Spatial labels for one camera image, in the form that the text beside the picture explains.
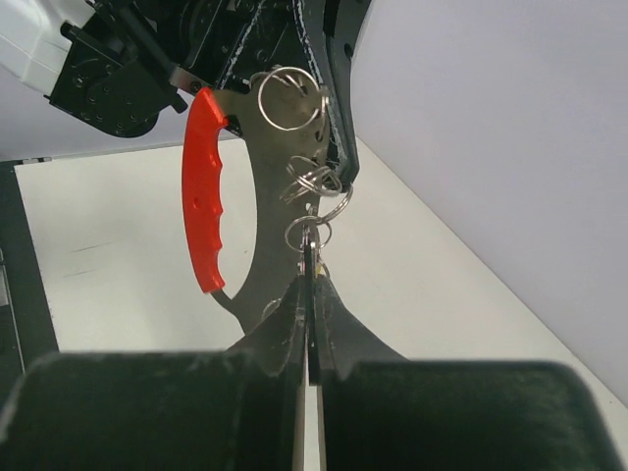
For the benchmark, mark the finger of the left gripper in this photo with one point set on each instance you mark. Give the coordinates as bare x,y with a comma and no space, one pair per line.
328,32
226,43

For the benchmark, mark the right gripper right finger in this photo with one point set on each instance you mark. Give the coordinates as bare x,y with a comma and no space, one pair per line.
382,411

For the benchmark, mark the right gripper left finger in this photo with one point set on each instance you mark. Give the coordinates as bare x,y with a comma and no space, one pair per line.
237,409

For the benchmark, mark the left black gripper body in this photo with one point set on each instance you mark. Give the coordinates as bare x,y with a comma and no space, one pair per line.
125,65

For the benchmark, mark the red handled key organizer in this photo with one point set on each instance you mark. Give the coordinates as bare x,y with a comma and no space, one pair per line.
285,123

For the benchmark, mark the yellow key tag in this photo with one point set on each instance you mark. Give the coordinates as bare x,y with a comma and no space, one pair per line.
322,269

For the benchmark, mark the black key tag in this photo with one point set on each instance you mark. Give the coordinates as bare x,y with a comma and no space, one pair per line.
309,263

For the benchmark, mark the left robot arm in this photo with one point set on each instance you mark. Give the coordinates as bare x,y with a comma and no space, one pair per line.
34,50

